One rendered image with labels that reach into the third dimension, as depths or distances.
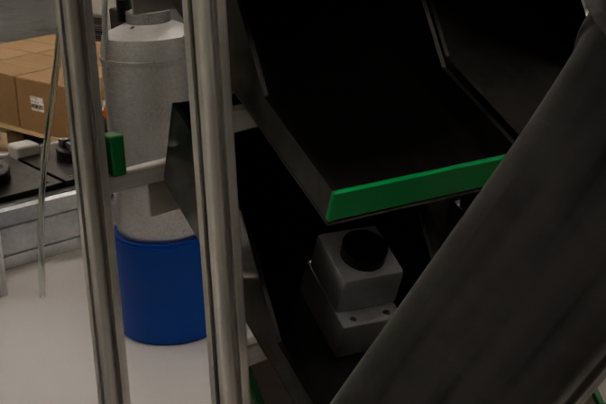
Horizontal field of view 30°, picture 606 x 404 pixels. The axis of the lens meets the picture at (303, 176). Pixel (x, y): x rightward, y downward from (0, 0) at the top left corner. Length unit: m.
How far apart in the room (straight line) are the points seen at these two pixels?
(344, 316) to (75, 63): 0.27
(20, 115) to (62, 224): 3.74
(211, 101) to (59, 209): 1.30
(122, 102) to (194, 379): 0.38
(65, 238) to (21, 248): 0.08
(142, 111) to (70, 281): 0.45
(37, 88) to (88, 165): 4.69
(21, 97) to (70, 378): 4.16
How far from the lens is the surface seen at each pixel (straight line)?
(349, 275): 0.72
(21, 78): 5.62
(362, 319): 0.74
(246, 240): 0.73
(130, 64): 1.50
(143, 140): 1.52
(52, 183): 2.01
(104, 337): 0.89
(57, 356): 1.62
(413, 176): 0.63
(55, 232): 1.97
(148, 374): 1.54
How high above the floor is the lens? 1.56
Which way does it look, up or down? 18 degrees down
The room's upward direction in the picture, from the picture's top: 2 degrees counter-clockwise
